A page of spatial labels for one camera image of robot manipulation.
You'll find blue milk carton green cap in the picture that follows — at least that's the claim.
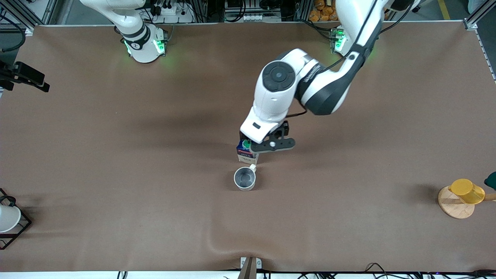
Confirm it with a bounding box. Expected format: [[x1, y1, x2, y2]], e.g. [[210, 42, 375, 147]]
[[236, 139, 259, 165]]

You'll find white mug grey inside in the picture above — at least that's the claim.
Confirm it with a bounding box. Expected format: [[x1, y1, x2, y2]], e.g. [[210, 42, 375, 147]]
[[234, 164, 257, 191]]

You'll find yellow plastic cup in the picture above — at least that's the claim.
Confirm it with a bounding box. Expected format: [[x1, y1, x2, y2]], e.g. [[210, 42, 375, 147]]
[[449, 179, 486, 205]]

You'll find brown table cover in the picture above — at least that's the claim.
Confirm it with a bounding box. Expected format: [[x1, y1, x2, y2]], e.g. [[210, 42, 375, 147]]
[[0, 21, 496, 272]]

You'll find pile of orange buns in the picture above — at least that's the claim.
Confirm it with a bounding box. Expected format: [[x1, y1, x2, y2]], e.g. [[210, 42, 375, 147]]
[[309, 0, 338, 22]]

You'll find round wooden stand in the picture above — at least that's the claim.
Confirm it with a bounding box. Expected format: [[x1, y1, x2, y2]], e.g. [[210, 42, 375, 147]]
[[438, 186, 496, 219]]

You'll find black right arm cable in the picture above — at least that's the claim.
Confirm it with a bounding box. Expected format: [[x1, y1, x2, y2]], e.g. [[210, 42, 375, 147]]
[[0, 12, 26, 53]]

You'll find aluminium frame post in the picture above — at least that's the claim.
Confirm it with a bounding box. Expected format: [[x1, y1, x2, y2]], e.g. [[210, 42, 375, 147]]
[[0, 0, 39, 35], [464, 0, 496, 31]]

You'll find black wire rack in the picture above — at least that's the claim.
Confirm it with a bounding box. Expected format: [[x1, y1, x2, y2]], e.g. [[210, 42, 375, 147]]
[[0, 189, 32, 250]]

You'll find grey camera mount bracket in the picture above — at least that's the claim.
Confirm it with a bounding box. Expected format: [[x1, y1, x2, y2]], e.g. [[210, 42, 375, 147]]
[[240, 257, 262, 279]]

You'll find black looped cable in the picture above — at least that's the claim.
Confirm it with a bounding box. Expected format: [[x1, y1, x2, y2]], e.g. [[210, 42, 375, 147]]
[[364, 263, 394, 276]]

